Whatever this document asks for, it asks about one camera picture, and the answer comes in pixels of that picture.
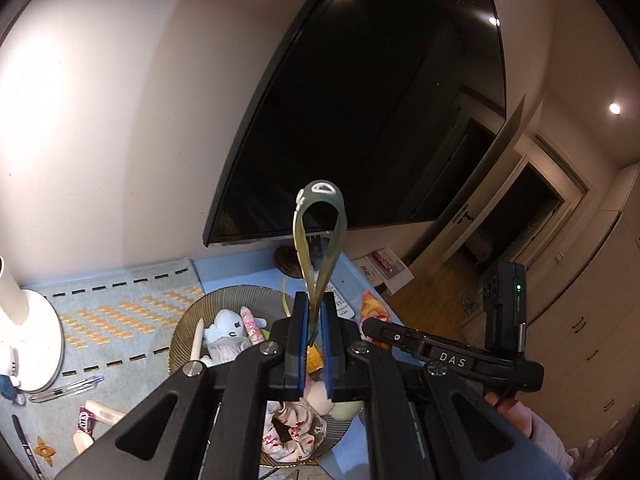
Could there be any pink multicolour pen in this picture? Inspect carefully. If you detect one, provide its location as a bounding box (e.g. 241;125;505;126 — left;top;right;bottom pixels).
240;307;268;346

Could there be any orange bear pouch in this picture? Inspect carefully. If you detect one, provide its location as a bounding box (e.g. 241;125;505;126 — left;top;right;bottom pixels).
359;290;392;351

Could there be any pink white green dango plush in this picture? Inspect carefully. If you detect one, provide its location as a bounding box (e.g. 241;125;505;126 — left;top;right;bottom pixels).
303;377;363;422

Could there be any light blue rabbit plush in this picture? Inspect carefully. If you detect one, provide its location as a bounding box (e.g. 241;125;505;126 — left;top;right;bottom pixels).
202;309;252;367

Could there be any cherry print lace pouch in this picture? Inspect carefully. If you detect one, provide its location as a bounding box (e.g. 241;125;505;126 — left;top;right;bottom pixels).
262;399;326;464

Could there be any white pen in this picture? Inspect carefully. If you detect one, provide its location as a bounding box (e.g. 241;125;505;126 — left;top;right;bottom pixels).
190;318;204;361

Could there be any clear blue ballpoint pen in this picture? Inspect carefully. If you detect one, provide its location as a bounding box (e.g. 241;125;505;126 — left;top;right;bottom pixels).
28;375;104;403

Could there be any purple Fox's candy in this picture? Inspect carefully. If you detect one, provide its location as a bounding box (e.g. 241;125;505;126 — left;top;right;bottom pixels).
77;406;96;436

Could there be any white blue goose plush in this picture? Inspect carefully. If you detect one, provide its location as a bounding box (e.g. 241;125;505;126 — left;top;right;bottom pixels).
0;344;26;406

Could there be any person's right hand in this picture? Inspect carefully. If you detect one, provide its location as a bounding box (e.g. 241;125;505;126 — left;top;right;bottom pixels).
484;391;533;438

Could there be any white air conditioner remote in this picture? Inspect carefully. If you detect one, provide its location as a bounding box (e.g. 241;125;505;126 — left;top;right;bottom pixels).
326;283;356;320

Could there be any gold ribbed glass plate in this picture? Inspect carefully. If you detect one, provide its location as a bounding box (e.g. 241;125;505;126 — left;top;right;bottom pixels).
168;285;351;468

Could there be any black phone stand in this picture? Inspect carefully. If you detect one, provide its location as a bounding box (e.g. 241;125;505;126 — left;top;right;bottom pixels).
273;234;329;280

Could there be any patterned blue table mat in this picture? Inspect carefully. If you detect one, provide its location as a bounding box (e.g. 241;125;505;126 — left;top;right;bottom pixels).
0;257;321;480

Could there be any dark television screen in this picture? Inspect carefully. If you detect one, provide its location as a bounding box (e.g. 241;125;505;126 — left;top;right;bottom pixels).
203;0;506;245

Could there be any white desk lamp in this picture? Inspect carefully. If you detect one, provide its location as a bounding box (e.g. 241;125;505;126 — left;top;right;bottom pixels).
1;259;64;393

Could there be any black pen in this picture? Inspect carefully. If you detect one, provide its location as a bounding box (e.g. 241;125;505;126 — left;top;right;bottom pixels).
11;414;47;480

